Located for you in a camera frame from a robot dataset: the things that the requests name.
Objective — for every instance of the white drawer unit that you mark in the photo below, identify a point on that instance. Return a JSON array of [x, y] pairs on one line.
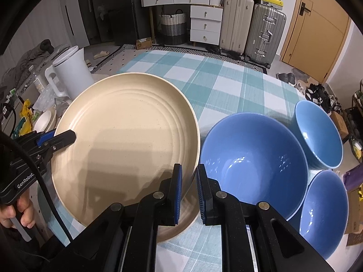
[[205, 25]]

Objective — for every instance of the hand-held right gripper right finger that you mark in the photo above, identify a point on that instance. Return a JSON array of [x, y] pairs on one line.
[[201, 195]]

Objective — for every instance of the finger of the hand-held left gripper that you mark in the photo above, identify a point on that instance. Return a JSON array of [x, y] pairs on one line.
[[46, 137], [63, 141]]

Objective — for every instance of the stack of white dishes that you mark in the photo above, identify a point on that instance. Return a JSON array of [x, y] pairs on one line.
[[45, 121]]

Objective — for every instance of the grey crumpled cloth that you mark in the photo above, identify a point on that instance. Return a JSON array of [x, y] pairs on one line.
[[25, 62]]

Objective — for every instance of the wooden shoe rack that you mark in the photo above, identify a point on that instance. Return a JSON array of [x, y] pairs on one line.
[[358, 110]]

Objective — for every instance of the beige suitcase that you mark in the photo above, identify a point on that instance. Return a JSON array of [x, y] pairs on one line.
[[236, 22]]

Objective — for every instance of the person's left hand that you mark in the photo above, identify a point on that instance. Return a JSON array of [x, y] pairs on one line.
[[27, 212]]

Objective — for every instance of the teal checked tablecloth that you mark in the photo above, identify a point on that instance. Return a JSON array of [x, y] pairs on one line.
[[227, 85]]

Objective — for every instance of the silver suitcase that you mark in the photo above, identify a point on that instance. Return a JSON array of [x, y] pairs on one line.
[[265, 36]]

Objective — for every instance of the white electric kettle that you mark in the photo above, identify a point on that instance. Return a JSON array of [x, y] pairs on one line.
[[73, 70]]

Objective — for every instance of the clear plastic water bottle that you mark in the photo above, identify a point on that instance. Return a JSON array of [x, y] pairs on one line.
[[37, 82]]

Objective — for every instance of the group of loose shoes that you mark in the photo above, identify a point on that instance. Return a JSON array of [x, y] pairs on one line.
[[320, 95]]

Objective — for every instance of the grey floor mat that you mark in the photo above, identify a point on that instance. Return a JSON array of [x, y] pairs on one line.
[[302, 75]]

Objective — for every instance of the brown cardboard box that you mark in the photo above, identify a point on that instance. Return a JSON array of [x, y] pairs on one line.
[[339, 124]]

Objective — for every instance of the yellow snack packets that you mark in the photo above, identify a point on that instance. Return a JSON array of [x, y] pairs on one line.
[[25, 113]]

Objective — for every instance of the dark grey refrigerator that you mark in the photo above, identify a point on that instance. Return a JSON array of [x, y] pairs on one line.
[[119, 14]]

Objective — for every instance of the small labelled cardboard box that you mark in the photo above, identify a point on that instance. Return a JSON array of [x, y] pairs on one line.
[[143, 44]]

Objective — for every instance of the yellow shoe box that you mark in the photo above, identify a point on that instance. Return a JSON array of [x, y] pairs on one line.
[[271, 1]]

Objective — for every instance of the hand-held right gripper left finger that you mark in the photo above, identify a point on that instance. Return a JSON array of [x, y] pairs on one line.
[[178, 195]]

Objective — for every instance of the blue bowl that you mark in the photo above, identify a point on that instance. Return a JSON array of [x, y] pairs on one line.
[[249, 161], [317, 136], [323, 215]]

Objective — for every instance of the woven laundry basket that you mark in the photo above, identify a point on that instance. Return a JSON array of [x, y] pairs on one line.
[[172, 27]]

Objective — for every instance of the purple plastic bag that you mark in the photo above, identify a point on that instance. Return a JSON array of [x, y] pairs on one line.
[[353, 178]]

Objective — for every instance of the wooden door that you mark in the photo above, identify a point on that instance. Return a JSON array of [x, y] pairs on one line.
[[320, 34]]

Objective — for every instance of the beige slipper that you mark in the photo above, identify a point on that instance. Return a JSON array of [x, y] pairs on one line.
[[101, 54]]

